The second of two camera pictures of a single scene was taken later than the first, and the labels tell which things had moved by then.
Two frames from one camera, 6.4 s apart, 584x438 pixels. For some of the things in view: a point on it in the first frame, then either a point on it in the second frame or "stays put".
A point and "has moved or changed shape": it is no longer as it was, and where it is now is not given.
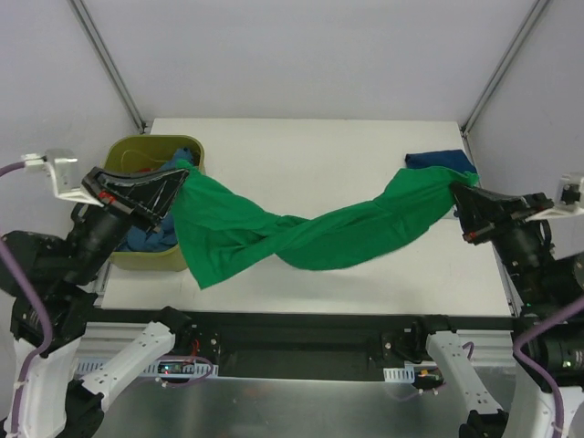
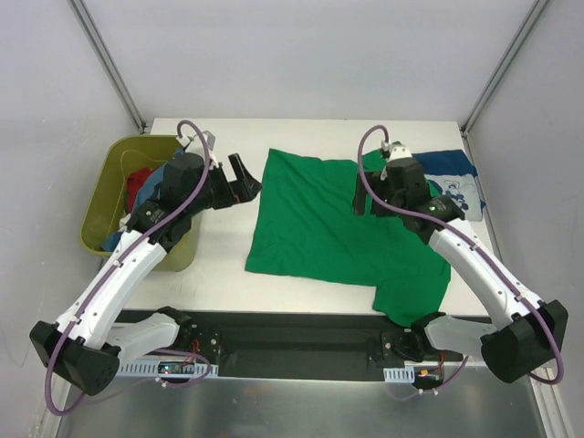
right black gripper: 500,221 → 376,201
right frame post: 505,66 stays put
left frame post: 88,19 stays put
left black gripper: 109,198 → 232,188
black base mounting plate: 309,346 stays put
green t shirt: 220,231 has moved or changed shape
